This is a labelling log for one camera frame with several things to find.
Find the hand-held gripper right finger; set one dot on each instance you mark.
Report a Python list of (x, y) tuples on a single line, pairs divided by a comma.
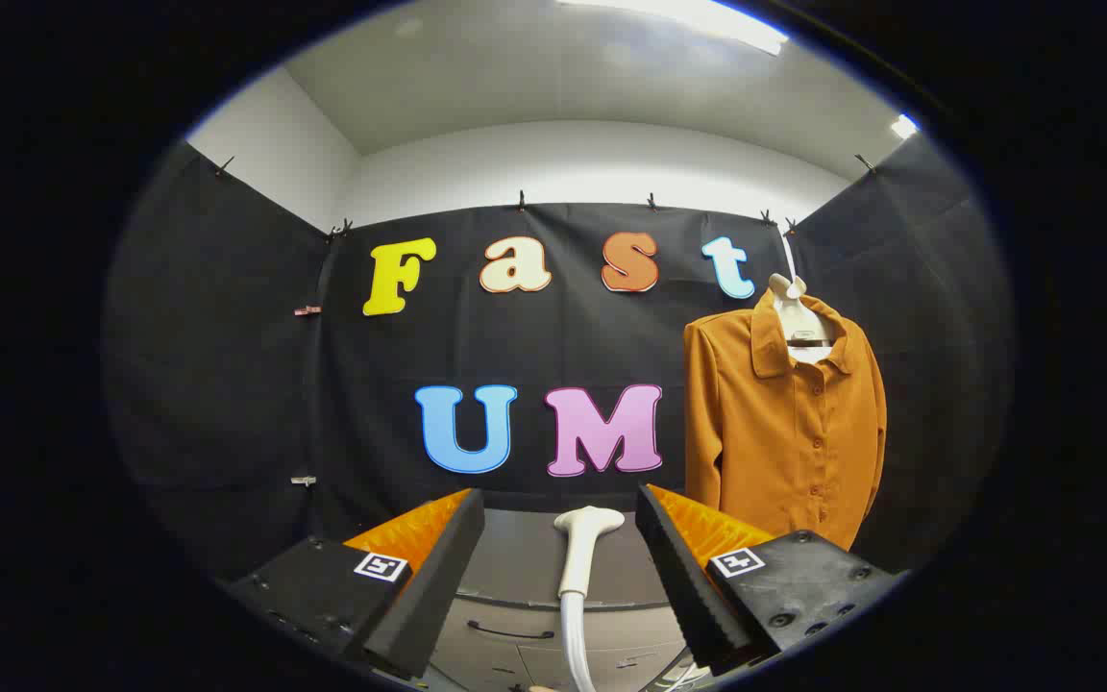
[(683, 577)]

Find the red clip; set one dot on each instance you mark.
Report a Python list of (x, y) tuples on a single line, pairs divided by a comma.
[(307, 309)]

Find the small ceiling light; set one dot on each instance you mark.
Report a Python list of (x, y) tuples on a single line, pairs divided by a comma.
[(903, 125)]

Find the white garment steamer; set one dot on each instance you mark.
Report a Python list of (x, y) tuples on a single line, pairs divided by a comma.
[(578, 557)]

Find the white mannequin torso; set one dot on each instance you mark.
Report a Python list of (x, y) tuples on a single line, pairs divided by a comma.
[(794, 312)]

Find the row of black clips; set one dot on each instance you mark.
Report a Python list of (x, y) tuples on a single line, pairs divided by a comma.
[(521, 200)]

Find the black backdrop cloth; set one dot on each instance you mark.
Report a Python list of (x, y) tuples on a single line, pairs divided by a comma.
[(227, 384)]

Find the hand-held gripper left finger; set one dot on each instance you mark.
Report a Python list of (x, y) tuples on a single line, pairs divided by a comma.
[(438, 577)]

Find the orange button-up shirt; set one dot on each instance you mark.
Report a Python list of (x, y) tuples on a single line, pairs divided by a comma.
[(774, 442)]

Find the long ceiling light panel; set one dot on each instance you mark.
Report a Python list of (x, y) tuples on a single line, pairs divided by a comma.
[(669, 12)]

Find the grey cabinet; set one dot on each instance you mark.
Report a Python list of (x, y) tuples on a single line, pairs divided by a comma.
[(515, 557)]

